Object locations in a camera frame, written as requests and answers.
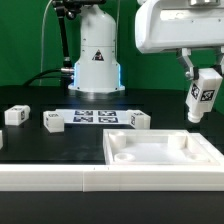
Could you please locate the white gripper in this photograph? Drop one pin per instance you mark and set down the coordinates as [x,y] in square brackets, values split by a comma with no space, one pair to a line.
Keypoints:
[166,25]

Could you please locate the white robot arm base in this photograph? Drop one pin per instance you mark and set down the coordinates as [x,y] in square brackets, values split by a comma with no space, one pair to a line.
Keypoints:
[97,70]

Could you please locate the white obstacle wall rail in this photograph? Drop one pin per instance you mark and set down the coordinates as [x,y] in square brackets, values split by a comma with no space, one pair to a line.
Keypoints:
[86,178]

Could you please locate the white square table top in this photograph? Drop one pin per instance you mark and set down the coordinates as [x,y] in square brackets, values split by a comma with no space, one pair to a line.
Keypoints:
[158,147]

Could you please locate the white fiducial tag sheet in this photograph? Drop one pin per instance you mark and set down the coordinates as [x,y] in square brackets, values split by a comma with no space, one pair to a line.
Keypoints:
[78,116]

